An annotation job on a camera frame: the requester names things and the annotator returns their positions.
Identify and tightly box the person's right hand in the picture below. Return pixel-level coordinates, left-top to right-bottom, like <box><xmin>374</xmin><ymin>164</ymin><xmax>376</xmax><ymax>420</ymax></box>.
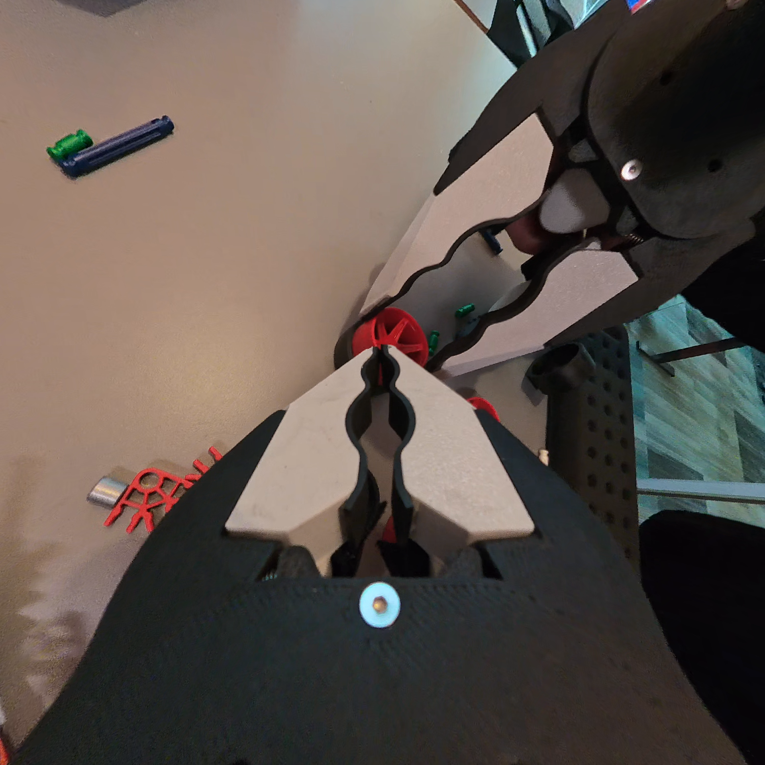
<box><xmin>511</xmin><ymin>212</ymin><xmax>559</xmax><ymax>255</ymax></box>

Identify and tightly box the black perforated foam strip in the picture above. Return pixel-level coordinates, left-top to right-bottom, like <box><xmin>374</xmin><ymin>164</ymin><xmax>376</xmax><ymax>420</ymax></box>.
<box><xmin>545</xmin><ymin>326</ymin><xmax>640</xmax><ymax>569</ymax></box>

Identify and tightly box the thick blue rod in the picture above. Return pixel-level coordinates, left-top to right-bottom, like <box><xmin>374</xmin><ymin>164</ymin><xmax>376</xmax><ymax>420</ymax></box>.
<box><xmin>60</xmin><ymin>115</ymin><xmax>175</xmax><ymax>179</ymax></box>

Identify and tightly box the person's right forearm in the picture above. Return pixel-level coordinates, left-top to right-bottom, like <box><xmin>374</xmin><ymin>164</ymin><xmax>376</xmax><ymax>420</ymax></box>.
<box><xmin>681</xmin><ymin>230</ymin><xmax>765</xmax><ymax>338</ymax></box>

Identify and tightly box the red wheel with black tyre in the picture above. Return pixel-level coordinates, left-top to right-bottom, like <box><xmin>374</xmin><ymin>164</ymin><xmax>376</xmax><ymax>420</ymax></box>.
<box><xmin>333</xmin><ymin>305</ymin><xmax>434</xmax><ymax>371</ymax></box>

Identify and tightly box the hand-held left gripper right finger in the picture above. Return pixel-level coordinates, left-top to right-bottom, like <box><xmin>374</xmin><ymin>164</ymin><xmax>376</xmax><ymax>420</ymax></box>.
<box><xmin>382</xmin><ymin>345</ymin><xmax>536</xmax><ymax>573</ymax></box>

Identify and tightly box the grey cylindrical spacer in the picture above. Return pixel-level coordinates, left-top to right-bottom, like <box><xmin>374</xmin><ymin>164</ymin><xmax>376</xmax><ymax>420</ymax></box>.
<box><xmin>86</xmin><ymin>476</ymin><xmax>129</xmax><ymax>509</ymax></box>

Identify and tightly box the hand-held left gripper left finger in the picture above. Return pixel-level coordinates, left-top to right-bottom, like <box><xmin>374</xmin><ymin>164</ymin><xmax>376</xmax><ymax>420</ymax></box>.
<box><xmin>224</xmin><ymin>345</ymin><xmax>383</xmax><ymax>577</ymax></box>

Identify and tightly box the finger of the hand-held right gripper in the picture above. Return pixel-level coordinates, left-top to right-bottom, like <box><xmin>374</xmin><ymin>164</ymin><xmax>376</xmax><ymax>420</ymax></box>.
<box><xmin>426</xmin><ymin>237</ymin><xmax>640</xmax><ymax>379</ymax></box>
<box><xmin>357</xmin><ymin>112</ymin><xmax>555</xmax><ymax>320</ymax></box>

